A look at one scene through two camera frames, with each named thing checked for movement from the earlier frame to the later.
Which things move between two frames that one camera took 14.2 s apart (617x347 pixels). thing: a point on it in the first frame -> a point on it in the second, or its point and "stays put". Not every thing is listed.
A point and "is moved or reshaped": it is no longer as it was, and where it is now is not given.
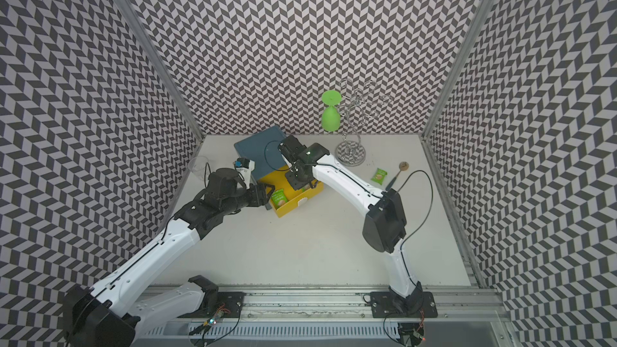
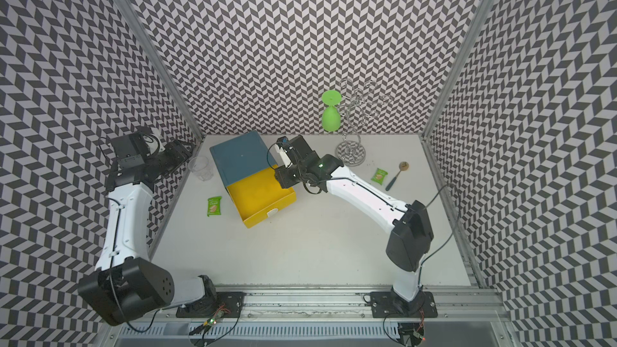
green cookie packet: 279,197 is moved or reshaped
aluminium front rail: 453,302 stays put
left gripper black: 259,197 -> 177,149
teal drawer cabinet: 263,149 is moved or reshaped
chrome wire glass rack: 364,100 stays put
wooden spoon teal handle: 402,166 stays put
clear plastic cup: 200,166 stays put
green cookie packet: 379,176 stays put
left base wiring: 213,320 stays put
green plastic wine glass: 330,115 stays put
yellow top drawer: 279,181 is moved or reshaped
